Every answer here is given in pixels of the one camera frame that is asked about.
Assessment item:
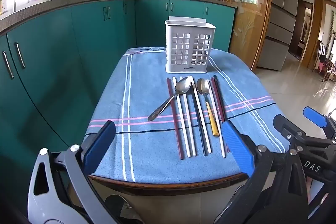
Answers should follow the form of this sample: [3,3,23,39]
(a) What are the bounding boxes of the silver refrigerator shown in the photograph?
[256,0,300,71]

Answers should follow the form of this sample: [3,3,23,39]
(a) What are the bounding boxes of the blue striped tablecloth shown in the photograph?
[88,47,290,184]

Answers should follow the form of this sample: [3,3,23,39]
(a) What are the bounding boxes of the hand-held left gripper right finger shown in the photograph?
[215,120,315,224]

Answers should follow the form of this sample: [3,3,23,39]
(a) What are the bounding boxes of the white chopstick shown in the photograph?
[172,76,192,158]
[192,76,212,154]
[180,76,197,157]
[207,79,226,159]

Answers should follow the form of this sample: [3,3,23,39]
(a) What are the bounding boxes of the yellow handle metal spoon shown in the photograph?
[197,78,220,138]

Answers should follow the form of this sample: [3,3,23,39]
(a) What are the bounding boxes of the patterned handle metal spoon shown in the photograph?
[147,76,193,122]

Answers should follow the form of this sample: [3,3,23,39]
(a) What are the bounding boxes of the wooden framed glass door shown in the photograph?
[223,0,272,71]

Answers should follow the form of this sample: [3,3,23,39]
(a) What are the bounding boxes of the green vine garland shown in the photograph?
[327,11,336,51]

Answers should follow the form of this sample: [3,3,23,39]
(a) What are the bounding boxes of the black chopstick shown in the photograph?
[214,75,228,123]
[190,79,208,156]

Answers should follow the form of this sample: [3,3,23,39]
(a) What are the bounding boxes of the teal kitchen cabinets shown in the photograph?
[0,0,238,169]

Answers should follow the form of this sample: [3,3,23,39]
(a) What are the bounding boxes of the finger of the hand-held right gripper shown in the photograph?
[303,106,336,139]
[273,114,336,153]

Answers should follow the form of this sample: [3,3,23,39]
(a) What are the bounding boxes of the white plastic utensil holder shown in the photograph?
[164,16,217,74]

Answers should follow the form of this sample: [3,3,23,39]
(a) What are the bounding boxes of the wooden doorway frame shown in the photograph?
[290,0,315,62]

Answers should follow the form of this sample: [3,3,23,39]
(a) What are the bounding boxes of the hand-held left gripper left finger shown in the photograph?
[28,120,124,224]

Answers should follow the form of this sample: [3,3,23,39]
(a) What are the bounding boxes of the dark red chopstick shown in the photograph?
[211,78,231,153]
[167,77,185,160]

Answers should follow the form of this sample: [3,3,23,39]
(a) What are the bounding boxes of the wooden rim table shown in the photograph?
[89,173,252,224]

